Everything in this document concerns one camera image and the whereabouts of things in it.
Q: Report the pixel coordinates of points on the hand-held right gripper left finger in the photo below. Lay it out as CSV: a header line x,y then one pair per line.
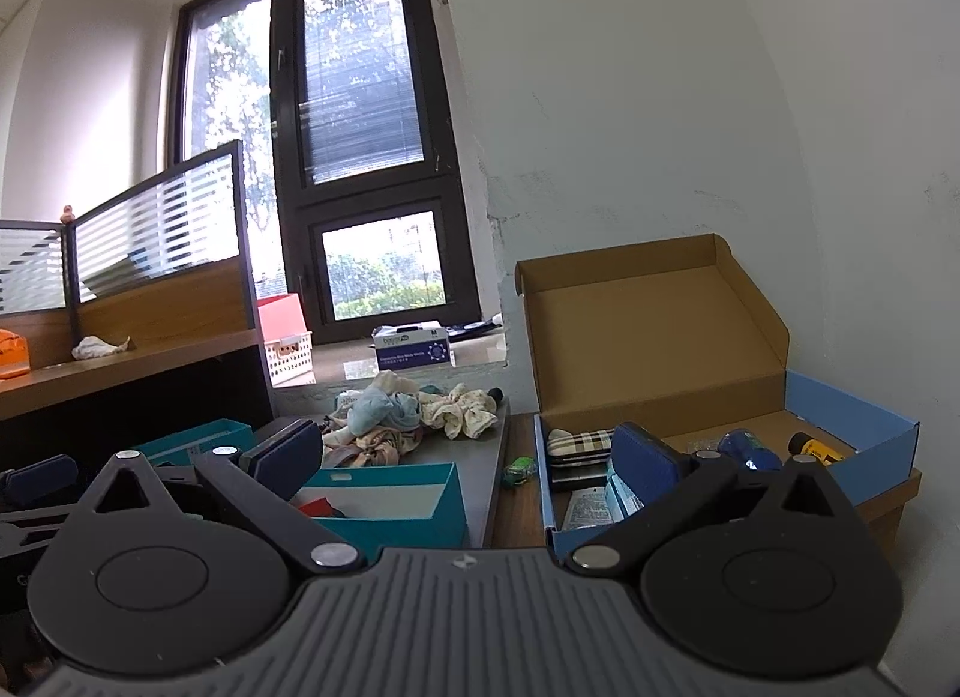
x,y
289,451

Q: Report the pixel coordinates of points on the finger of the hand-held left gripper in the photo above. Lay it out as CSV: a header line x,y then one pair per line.
x,y
41,478

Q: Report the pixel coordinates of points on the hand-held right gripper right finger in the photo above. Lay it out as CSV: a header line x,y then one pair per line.
x,y
645,461

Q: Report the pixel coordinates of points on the teal box lid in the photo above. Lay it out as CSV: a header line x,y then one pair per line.
x,y
199,439

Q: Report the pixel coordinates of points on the teal box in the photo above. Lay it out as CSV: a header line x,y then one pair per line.
x,y
405,513

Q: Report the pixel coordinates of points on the grey desktop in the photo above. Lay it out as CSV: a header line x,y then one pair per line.
x,y
465,464

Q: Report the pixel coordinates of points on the clear plastic bag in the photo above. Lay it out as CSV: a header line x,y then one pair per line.
x,y
701,439

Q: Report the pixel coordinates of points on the red card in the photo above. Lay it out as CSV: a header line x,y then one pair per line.
x,y
321,506

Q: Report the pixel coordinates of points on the plaid pouch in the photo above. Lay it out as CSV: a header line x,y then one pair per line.
x,y
579,445

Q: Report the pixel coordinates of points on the black flat case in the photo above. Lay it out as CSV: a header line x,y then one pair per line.
x,y
576,476

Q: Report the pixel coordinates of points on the white printed packet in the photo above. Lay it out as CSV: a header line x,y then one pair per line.
x,y
591,511

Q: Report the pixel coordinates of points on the pile of patterned cloths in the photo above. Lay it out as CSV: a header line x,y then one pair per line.
x,y
375,444

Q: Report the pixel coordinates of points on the white plastic basket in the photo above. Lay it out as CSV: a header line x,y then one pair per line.
x,y
289,358

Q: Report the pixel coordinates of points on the blue bottle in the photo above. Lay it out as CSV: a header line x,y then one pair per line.
x,y
750,449

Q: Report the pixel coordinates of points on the light blue cloth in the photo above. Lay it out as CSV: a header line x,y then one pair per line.
x,y
388,409

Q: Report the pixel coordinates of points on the cardboard box with blue lining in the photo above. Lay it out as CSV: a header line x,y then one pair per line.
x,y
660,337

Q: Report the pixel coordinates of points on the orange object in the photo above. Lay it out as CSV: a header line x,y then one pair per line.
x,y
13,355

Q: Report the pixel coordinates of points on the small green wrapped item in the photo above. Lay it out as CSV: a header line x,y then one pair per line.
x,y
519,473

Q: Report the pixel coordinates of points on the red box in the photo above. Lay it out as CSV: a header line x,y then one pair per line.
x,y
281,314

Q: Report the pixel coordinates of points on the white crumpled cloth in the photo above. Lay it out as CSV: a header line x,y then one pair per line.
x,y
97,346

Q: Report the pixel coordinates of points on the blue and white glove box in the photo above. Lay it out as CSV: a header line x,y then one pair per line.
x,y
412,348

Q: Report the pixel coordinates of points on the wooden desk partition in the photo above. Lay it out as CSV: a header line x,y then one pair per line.
x,y
150,359

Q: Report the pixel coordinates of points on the yellow and black tool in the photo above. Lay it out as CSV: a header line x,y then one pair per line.
x,y
817,449

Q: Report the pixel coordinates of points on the cream floral cloth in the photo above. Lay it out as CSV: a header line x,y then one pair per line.
x,y
459,412

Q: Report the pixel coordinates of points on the striped glass desk partition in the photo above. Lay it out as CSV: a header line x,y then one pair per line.
x,y
161,224

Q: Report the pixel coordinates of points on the dark framed window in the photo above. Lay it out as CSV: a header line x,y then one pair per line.
x,y
352,112

